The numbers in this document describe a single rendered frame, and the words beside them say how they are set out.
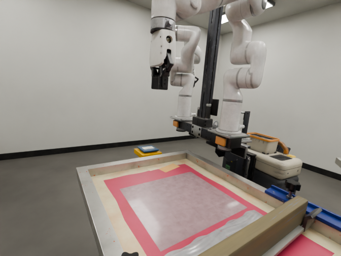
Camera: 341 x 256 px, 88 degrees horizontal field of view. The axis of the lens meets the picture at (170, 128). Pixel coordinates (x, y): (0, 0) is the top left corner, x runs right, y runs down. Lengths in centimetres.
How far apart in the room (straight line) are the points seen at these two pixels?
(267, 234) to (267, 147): 107
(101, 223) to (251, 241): 34
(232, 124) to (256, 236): 58
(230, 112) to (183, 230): 57
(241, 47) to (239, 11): 14
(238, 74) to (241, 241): 68
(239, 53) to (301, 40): 379
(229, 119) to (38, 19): 355
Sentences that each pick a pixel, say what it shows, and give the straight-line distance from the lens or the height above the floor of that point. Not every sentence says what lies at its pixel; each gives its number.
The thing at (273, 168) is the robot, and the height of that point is 85.
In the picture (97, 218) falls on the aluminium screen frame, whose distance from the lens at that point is 54.
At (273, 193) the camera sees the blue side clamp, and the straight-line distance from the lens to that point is 74.
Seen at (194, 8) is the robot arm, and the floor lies 157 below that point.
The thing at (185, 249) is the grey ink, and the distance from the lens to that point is 50.
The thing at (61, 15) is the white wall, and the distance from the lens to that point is 400.
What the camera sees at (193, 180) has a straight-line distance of 80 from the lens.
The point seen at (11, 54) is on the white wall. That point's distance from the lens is 388.
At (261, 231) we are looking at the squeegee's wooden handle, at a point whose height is 106.
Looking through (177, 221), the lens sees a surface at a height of 96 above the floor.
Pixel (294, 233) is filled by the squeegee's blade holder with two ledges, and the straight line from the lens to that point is 60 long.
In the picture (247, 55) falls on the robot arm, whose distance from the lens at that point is 90.
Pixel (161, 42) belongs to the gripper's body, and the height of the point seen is 146.
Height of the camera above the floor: 132
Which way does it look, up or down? 12 degrees down
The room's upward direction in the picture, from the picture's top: 4 degrees clockwise
